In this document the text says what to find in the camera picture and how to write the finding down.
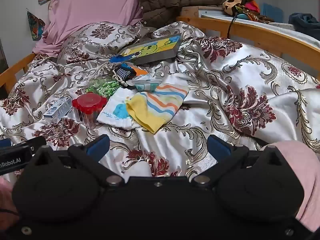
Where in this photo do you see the black cable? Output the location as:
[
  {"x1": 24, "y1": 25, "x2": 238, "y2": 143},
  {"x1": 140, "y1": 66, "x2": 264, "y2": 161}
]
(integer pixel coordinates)
[{"x1": 226, "y1": 12, "x2": 241, "y2": 39}]

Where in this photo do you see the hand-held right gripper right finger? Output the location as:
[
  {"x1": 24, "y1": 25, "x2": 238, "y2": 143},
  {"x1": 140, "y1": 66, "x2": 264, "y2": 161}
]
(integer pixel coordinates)
[{"x1": 192, "y1": 134, "x2": 285, "y2": 187}]

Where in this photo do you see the white cabinet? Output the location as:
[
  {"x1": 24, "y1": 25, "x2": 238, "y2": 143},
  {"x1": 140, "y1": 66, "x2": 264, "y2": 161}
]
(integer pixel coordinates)
[{"x1": 199, "y1": 6, "x2": 297, "y2": 30}]

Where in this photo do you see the red lid plastic jar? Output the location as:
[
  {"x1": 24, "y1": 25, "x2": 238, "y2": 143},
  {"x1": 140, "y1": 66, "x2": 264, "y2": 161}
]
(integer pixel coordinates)
[{"x1": 72, "y1": 92, "x2": 108, "y2": 128}]

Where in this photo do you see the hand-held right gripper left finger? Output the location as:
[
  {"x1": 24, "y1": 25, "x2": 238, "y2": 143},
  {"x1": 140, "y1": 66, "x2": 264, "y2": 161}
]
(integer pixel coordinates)
[{"x1": 32, "y1": 135, "x2": 125, "y2": 187}]

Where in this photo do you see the grey wall board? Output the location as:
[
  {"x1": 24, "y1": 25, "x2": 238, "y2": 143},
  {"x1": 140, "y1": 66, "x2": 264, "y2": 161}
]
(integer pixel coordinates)
[{"x1": 0, "y1": 39, "x2": 9, "y2": 98}]

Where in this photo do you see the white blue small carton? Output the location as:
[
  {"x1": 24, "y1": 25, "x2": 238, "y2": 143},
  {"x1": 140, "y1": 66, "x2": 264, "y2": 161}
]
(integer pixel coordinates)
[{"x1": 43, "y1": 96, "x2": 73, "y2": 123}]

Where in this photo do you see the blue yellow sock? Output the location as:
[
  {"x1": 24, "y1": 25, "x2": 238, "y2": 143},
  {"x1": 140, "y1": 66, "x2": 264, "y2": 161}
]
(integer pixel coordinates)
[{"x1": 109, "y1": 54, "x2": 133, "y2": 65}]

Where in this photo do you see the person's pink fleece clothing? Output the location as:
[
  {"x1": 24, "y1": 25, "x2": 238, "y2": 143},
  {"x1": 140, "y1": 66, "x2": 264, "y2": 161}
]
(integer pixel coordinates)
[{"x1": 261, "y1": 141, "x2": 320, "y2": 233}]

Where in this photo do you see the light blue tissue packet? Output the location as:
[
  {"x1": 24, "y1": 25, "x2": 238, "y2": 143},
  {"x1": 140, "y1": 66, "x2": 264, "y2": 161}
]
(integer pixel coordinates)
[{"x1": 131, "y1": 76, "x2": 163, "y2": 92}]

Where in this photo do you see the navy striped orange sock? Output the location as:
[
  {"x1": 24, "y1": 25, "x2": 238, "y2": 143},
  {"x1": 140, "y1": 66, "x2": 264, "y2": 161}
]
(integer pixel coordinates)
[{"x1": 113, "y1": 64, "x2": 149, "y2": 81}]

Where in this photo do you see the blue towel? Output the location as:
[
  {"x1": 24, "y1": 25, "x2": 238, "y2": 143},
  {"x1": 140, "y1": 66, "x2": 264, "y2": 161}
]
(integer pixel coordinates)
[{"x1": 262, "y1": 2, "x2": 284, "y2": 23}]

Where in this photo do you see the white whale print sock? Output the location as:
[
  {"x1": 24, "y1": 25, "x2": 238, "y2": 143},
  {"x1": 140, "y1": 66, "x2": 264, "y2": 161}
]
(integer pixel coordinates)
[{"x1": 97, "y1": 87, "x2": 137, "y2": 130}]

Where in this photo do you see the dark blue clothing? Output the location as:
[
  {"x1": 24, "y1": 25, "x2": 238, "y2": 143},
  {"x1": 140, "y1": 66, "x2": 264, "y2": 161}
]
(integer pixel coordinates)
[{"x1": 288, "y1": 12, "x2": 320, "y2": 34}]

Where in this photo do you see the yellow striped sock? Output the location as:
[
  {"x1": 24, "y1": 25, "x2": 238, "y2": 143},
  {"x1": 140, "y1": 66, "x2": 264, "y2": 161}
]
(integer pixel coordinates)
[{"x1": 126, "y1": 83, "x2": 190, "y2": 134}]

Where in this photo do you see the person's left hand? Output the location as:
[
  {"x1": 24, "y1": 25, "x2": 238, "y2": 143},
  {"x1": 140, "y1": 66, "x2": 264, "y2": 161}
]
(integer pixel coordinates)
[{"x1": 0, "y1": 177, "x2": 19, "y2": 230}]

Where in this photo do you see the wooden bed frame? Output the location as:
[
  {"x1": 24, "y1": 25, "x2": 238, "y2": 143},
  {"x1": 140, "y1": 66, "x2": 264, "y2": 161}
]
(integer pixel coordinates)
[{"x1": 0, "y1": 16, "x2": 320, "y2": 94}]

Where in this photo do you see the pink hanging sheet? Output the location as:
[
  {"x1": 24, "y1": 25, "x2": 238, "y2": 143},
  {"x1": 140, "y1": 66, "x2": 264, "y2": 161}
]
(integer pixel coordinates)
[{"x1": 34, "y1": 0, "x2": 144, "y2": 54}]

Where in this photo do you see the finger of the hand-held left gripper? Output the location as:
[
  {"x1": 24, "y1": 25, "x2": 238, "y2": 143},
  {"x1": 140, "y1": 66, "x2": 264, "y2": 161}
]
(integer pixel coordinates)
[{"x1": 0, "y1": 136, "x2": 47, "y2": 153}]

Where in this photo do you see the green patterned packet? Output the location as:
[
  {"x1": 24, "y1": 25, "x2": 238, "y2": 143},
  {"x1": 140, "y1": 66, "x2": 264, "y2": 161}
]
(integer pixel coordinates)
[{"x1": 84, "y1": 76, "x2": 123, "y2": 98}]

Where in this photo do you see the colourful hanging wall picture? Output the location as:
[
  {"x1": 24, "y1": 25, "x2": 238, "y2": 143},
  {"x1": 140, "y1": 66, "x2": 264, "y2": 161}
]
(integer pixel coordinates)
[{"x1": 27, "y1": 10, "x2": 46, "y2": 41}]

